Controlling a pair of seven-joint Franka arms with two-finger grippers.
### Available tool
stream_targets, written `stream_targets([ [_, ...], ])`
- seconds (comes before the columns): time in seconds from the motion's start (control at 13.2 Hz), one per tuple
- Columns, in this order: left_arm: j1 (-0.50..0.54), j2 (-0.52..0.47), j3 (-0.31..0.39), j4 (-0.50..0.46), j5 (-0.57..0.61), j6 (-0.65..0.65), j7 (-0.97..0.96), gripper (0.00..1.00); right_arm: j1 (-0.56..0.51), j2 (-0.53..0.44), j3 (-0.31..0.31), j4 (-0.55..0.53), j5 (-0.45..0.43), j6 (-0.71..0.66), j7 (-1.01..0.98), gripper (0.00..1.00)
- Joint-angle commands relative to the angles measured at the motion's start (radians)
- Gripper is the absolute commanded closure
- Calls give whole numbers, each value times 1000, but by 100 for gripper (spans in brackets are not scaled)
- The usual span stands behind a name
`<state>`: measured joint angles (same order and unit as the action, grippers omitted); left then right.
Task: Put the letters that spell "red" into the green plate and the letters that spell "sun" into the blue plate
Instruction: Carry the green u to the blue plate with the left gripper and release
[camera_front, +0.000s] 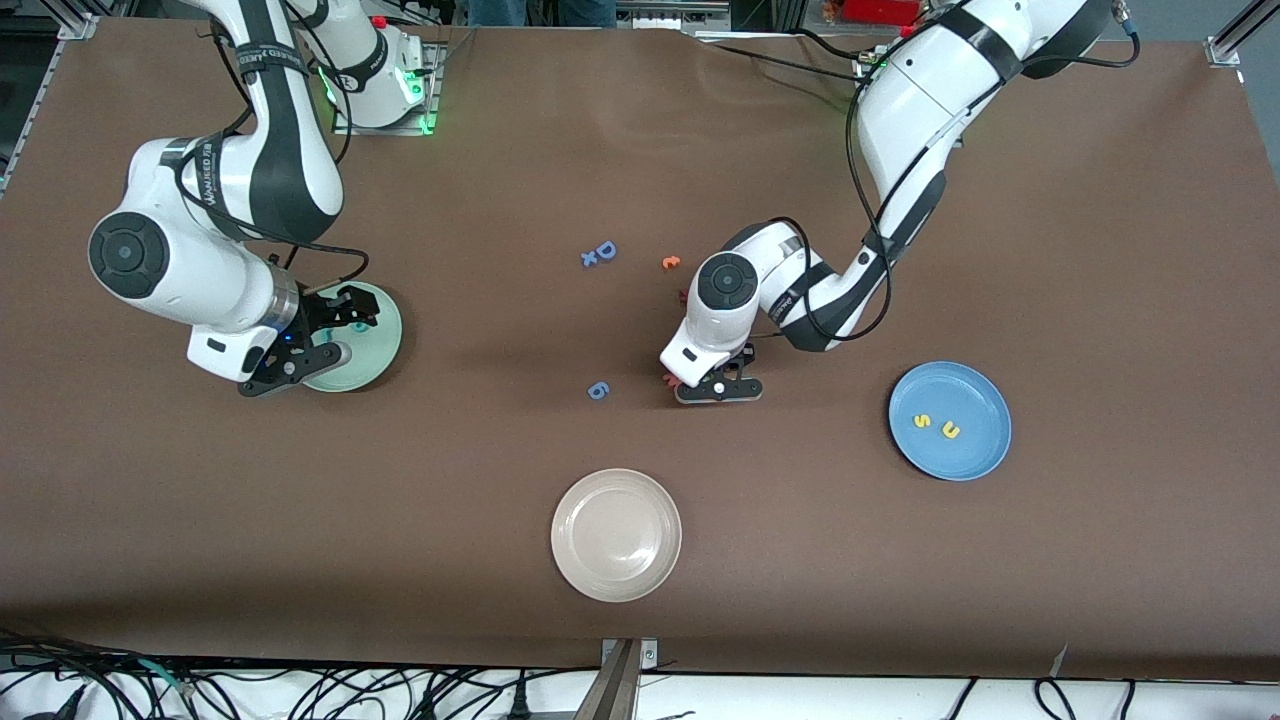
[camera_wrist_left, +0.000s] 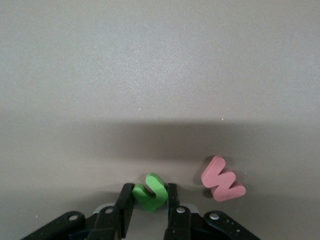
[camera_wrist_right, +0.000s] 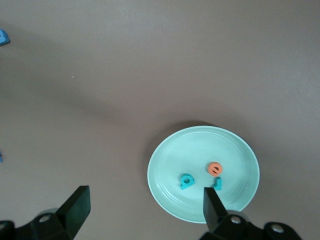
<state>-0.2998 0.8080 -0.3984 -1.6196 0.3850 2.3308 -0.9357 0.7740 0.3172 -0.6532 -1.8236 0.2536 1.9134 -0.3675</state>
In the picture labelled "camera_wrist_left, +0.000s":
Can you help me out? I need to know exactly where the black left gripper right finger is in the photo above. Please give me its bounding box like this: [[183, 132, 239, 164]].
[[163, 183, 194, 240]]

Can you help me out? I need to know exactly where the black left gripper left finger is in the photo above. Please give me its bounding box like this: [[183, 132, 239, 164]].
[[86, 183, 136, 240]]

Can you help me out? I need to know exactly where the green foam letter n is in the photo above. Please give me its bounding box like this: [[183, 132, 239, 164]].
[[131, 172, 169, 214]]

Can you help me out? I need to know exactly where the pink foam letter w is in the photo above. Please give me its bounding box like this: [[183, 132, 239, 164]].
[[200, 155, 247, 203]]

